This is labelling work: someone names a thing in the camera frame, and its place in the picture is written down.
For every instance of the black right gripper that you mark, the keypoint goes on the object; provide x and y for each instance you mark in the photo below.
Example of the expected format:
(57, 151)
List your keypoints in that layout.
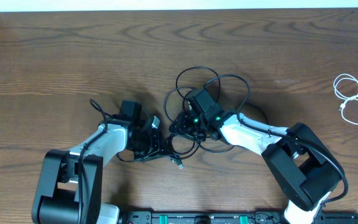
(181, 127)

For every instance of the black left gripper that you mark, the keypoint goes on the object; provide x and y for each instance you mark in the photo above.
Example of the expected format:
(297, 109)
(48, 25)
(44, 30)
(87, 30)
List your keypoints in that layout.
(155, 150)

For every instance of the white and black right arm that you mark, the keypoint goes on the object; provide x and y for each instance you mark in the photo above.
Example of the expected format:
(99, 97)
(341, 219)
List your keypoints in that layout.
(307, 173)

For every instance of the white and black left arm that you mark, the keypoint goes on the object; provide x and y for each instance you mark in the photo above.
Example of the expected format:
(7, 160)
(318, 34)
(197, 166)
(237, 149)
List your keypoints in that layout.
(70, 182)

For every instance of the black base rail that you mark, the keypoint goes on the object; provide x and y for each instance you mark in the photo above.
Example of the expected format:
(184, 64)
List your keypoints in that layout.
(197, 217)

